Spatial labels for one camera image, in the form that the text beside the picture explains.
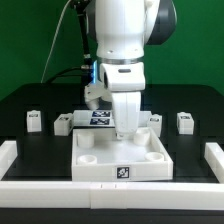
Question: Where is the white square table top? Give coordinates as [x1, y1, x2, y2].
[71, 127, 173, 182]

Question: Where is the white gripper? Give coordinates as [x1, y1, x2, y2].
[84, 62, 145, 140]

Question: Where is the white marker base plate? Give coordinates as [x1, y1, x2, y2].
[73, 110, 152, 127]

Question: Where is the white U-shaped fence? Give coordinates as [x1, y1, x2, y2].
[0, 141, 224, 211]

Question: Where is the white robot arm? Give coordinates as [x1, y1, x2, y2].
[85, 0, 177, 139]

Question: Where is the black cable bundle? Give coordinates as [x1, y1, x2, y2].
[44, 65, 93, 84]

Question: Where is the white cable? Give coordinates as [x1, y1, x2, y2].
[40, 0, 73, 84]

